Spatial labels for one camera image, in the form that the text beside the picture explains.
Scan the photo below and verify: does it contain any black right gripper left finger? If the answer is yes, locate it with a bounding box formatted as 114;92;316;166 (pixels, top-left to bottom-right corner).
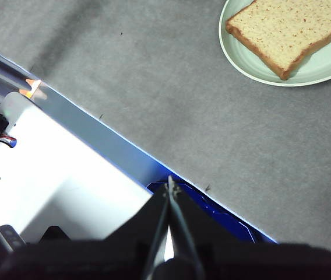
0;185;170;280

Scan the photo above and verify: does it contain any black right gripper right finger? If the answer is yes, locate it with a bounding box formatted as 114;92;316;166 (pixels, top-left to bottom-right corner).
170;174;331;280

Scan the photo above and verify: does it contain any pale green round plate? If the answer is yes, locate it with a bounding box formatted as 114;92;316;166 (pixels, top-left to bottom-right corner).
218;0;331;88

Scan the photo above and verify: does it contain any toasted bread slice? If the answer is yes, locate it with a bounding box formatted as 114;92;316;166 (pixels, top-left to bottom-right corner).
225;0;331;81

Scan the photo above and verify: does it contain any blue plastic sheet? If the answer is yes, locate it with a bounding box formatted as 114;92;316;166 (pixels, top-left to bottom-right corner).
147;180;279;243

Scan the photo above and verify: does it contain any orange white tape piece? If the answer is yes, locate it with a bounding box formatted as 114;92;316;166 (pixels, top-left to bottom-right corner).
19;78;49;100

